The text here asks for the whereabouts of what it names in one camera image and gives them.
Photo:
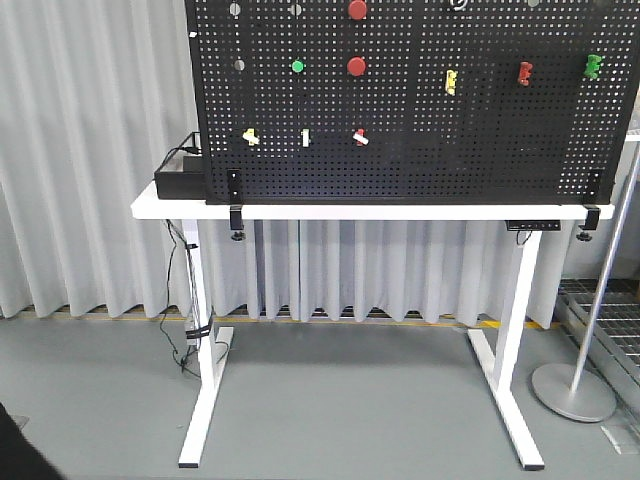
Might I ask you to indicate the black table clamp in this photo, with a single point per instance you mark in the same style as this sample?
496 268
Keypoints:
235 204
589 203

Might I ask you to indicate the lower red push button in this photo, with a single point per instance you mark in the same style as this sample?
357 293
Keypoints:
356 66

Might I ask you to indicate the upper red push button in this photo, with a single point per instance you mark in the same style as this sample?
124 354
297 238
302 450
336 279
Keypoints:
357 9

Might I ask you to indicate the black perforated pegboard panel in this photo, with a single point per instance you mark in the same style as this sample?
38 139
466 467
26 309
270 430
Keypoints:
493 142

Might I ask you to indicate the red toggle switch row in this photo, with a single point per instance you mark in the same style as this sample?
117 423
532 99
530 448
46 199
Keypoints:
360 138

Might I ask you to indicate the black electronics box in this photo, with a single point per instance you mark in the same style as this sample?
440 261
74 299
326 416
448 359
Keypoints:
180 176

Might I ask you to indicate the red push button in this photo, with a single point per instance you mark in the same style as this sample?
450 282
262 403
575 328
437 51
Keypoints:
357 9
356 66

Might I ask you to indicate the yellow toggle switch lower left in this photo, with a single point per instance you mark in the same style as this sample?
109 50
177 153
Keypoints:
250 137

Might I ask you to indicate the white green toggle switch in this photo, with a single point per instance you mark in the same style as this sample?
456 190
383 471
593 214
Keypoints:
305 138

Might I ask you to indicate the left black table clamp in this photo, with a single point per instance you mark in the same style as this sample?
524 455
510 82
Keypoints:
235 204

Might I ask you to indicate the white standing desk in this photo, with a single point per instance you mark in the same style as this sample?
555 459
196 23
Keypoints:
497 362

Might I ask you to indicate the green illuminated push button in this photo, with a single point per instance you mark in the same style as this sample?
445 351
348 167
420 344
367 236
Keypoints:
297 66

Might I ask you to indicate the black desk control panel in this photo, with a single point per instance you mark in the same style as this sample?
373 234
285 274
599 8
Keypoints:
533 225

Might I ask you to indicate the grey curtain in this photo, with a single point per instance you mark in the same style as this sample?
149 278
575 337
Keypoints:
93 94

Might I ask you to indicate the metal floor grating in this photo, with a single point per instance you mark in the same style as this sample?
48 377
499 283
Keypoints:
614 348

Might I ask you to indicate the right black table clamp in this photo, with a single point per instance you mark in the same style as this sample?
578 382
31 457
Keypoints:
589 203

